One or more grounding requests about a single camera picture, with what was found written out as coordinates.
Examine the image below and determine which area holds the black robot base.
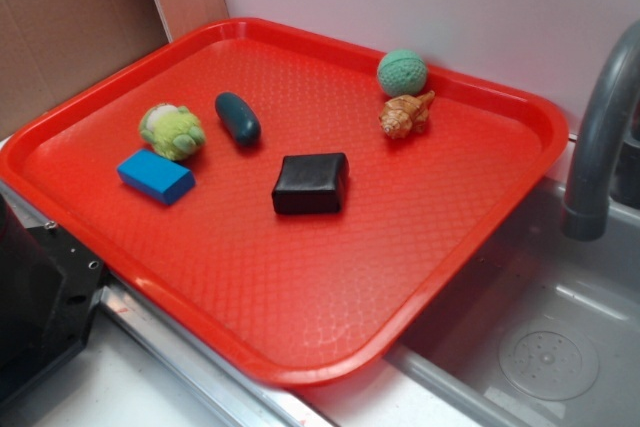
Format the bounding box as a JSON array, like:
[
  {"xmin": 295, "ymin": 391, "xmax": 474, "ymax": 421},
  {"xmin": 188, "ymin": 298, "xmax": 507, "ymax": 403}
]
[{"xmin": 1, "ymin": 200, "xmax": 106, "ymax": 406}]

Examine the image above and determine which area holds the black rectangular block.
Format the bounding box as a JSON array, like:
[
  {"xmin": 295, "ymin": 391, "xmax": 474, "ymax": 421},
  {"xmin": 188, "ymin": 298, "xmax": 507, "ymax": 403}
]
[{"xmin": 271, "ymin": 152, "xmax": 349, "ymax": 215}]

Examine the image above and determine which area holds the red plastic tray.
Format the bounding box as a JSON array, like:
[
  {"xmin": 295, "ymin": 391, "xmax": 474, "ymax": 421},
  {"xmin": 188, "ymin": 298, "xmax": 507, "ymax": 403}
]
[{"xmin": 1, "ymin": 19, "xmax": 568, "ymax": 387}]

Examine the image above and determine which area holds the brown seashell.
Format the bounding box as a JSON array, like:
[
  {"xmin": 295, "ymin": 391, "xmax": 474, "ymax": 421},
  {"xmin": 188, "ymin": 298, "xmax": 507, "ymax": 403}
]
[{"xmin": 379, "ymin": 90, "xmax": 436, "ymax": 140}]

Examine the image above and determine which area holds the dark teal capsule toy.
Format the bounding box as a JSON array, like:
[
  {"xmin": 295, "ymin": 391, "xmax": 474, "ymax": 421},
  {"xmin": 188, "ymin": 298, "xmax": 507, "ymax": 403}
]
[{"xmin": 215, "ymin": 92, "xmax": 262, "ymax": 146}]

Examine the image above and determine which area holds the green textured ball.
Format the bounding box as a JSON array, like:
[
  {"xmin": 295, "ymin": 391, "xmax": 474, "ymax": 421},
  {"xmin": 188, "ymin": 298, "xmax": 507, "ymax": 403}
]
[{"xmin": 377, "ymin": 49, "xmax": 429, "ymax": 97}]

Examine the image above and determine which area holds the green plush frog toy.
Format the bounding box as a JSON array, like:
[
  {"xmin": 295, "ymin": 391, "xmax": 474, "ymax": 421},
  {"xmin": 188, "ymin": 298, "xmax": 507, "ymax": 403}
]
[{"xmin": 138, "ymin": 103, "xmax": 206, "ymax": 161}]

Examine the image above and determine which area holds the blue rectangular block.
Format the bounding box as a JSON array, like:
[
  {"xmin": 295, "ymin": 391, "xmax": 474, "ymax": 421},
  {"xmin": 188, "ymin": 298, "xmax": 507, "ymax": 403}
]
[{"xmin": 117, "ymin": 149, "xmax": 196, "ymax": 206}]

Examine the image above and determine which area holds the grey plastic toy sink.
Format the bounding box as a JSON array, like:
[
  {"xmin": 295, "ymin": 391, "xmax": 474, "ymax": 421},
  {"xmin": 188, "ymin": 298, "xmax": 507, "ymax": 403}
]
[{"xmin": 384, "ymin": 134, "xmax": 640, "ymax": 427}]

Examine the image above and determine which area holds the brown cardboard panel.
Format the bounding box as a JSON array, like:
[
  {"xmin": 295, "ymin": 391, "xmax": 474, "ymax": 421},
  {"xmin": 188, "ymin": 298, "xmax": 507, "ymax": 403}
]
[{"xmin": 1, "ymin": 0, "xmax": 228, "ymax": 138}]

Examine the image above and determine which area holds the grey toy faucet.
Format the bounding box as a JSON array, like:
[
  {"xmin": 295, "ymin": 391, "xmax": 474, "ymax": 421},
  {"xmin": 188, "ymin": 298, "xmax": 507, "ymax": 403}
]
[{"xmin": 561, "ymin": 22, "xmax": 639, "ymax": 241}]

